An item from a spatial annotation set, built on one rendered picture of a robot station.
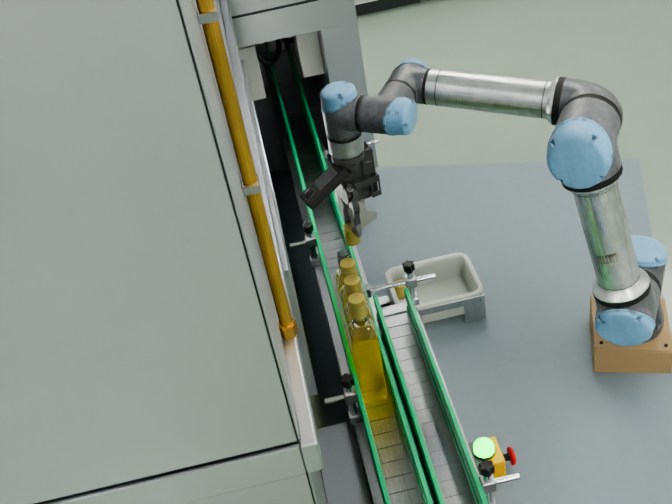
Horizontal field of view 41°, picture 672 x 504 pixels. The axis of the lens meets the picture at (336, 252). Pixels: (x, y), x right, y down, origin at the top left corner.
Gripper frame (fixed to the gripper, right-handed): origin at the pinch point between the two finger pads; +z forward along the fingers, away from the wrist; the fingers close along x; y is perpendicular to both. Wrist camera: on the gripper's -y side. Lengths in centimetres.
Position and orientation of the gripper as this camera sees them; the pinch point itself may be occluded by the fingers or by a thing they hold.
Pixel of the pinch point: (351, 229)
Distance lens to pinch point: 203.1
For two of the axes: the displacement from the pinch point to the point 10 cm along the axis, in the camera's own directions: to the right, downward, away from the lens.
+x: -4.3, -5.2, 7.4
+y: 8.9, -3.7, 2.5
